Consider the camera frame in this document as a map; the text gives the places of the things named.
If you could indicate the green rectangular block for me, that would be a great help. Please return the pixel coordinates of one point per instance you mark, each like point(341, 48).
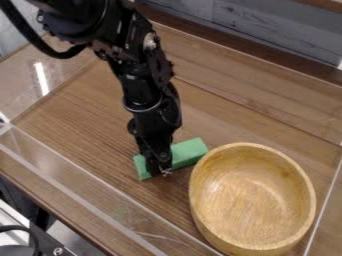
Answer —
point(188, 153)

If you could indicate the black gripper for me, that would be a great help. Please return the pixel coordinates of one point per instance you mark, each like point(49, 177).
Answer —
point(157, 118)

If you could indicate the black metal table bracket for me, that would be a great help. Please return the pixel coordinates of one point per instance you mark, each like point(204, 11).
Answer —
point(47, 245)

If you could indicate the clear acrylic tray wall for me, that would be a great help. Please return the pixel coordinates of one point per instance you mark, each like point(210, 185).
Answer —
point(66, 149)

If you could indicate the brown wooden bowl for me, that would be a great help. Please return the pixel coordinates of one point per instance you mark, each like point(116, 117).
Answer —
point(253, 200)

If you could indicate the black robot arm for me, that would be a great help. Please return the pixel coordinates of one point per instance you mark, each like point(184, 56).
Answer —
point(112, 28)

